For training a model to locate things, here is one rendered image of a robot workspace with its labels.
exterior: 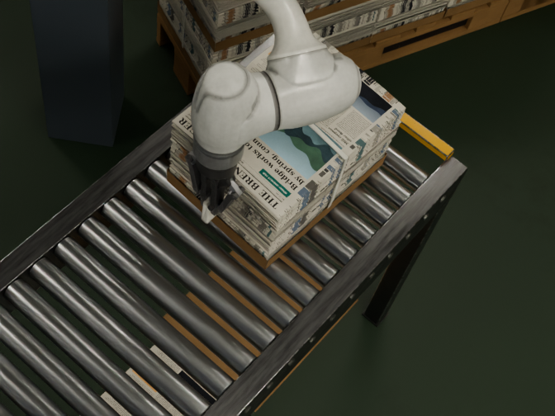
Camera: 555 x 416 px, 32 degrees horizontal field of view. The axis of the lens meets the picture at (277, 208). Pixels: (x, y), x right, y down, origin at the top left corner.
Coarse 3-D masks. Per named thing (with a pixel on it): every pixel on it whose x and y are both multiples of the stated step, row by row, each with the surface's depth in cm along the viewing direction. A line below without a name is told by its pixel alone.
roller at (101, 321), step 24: (48, 264) 192; (48, 288) 191; (72, 288) 190; (72, 312) 190; (96, 312) 188; (96, 336) 189; (120, 336) 187; (144, 360) 185; (168, 384) 183; (192, 408) 182
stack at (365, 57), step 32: (160, 0) 306; (192, 0) 277; (224, 0) 259; (320, 0) 282; (384, 0) 299; (416, 0) 307; (448, 0) 318; (160, 32) 317; (192, 32) 288; (224, 32) 272; (320, 32) 297; (352, 32) 305; (416, 32) 325; (448, 32) 339
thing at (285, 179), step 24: (264, 144) 185; (288, 144) 186; (240, 168) 181; (264, 168) 182; (288, 168) 183; (312, 168) 183; (192, 192) 199; (264, 192) 180; (288, 192) 180; (312, 192) 183; (240, 216) 191; (264, 216) 182; (288, 216) 182; (312, 216) 198; (264, 240) 190; (288, 240) 196
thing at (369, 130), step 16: (272, 48) 196; (256, 64) 194; (368, 80) 196; (368, 96) 194; (384, 96) 194; (352, 112) 191; (368, 112) 192; (384, 112) 192; (400, 112) 193; (336, 128) 189; (352, 128) 189; (368, 128) 190; (384, 128) 192; (352, 144) 187; (368, 144) 192; (384, 144) 204; (368, 160) 202; (352, 176) 201
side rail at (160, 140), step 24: (264, 48) 226; (144, 144) 209; (168, 144) 209; (120, 168) 205; (144, 168) 206; (96, 192) 201; (120, 192) 204; (72, 216) 198; (96, 216) 202; (48, 240) 195; (0, 264) 191; (24, 264) 191; (0, 288) 188
